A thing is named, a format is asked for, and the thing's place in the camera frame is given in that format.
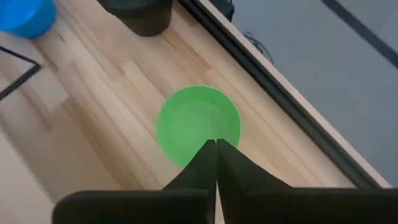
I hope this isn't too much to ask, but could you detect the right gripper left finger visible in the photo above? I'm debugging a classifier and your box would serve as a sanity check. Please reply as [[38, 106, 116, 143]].
[[52, 139, 217, 224]]

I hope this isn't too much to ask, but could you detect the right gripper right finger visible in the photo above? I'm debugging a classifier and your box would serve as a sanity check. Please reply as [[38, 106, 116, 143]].
[[216, 138, 398, 224]]

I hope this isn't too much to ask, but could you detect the green plastic mini bowl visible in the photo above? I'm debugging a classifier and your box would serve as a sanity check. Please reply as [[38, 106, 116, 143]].
[[155, 85, 243, 169]]

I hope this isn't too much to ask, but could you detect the blue plastic mini bowl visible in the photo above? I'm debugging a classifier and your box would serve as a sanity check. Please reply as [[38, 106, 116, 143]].
[[0, 0, 57, 39]]

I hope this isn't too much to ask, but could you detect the artificial plant in black pot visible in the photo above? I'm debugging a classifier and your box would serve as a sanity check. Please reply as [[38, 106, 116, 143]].
[[98, 0, 174, 37]]

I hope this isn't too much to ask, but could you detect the black aluminium rig frame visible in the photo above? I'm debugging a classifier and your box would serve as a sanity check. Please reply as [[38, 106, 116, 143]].
[[178, 0, 392, 190]]

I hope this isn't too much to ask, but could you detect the black post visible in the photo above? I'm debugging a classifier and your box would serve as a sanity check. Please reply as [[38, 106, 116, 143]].
[[208, 0, 235, 22]]

